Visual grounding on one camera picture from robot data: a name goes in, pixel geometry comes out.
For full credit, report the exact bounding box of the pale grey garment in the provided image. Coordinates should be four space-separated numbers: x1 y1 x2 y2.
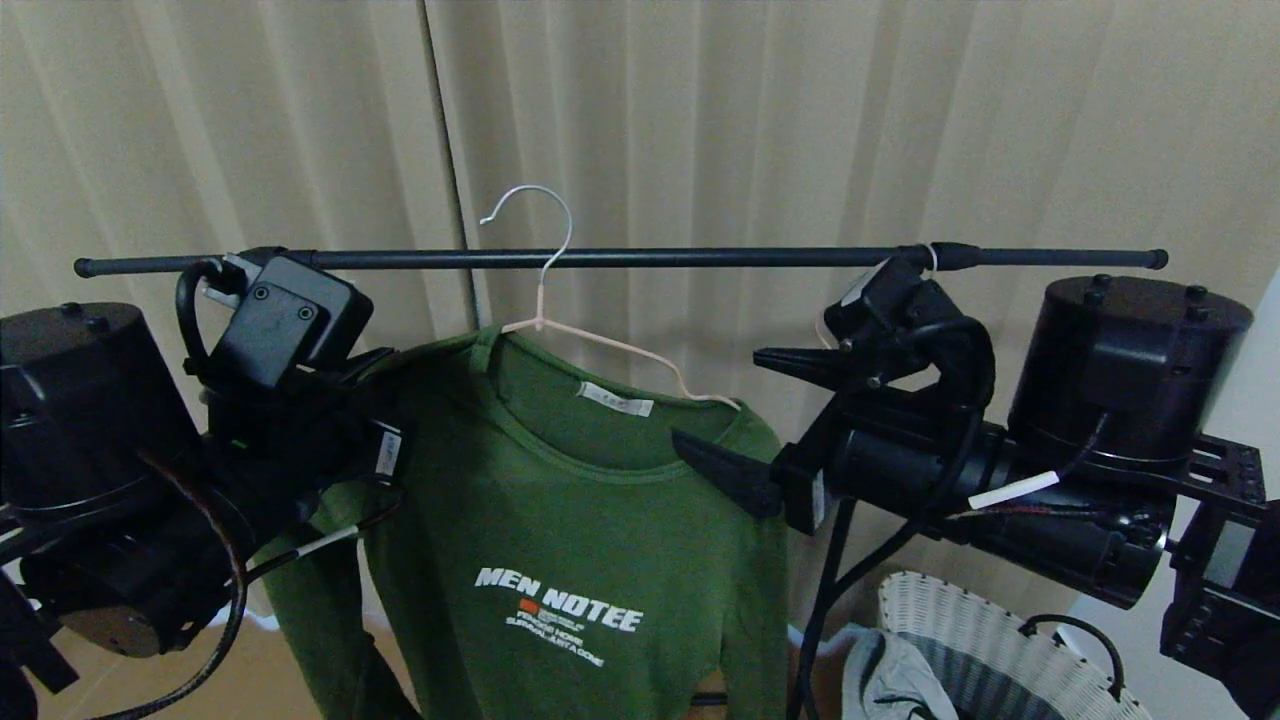
842 626 963 720

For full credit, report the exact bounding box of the white laundry basket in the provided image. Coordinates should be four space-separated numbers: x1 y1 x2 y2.
876 570 1153 720

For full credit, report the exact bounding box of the beige curtain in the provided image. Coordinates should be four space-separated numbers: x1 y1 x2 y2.
0 0 1280 641

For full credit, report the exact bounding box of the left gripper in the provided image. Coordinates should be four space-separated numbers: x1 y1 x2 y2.
20 345 406 659

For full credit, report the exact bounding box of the black clothes rack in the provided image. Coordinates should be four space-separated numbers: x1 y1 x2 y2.
72 242 1171 720

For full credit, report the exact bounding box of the green long-sleeved shirt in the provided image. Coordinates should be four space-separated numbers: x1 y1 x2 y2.
250 326 793 720

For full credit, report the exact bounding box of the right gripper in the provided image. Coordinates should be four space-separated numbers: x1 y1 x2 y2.
671 344 1179 611

